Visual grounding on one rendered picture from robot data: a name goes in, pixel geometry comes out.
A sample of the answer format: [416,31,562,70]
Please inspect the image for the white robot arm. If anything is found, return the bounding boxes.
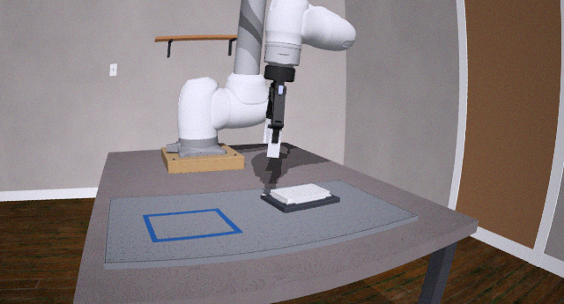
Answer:
[167,0,356,158]

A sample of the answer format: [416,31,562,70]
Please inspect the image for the blue tape outline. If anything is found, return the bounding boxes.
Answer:
[143,209,243,242]

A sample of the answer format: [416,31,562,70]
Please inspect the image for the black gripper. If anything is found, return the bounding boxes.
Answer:
[263,65,295,158]

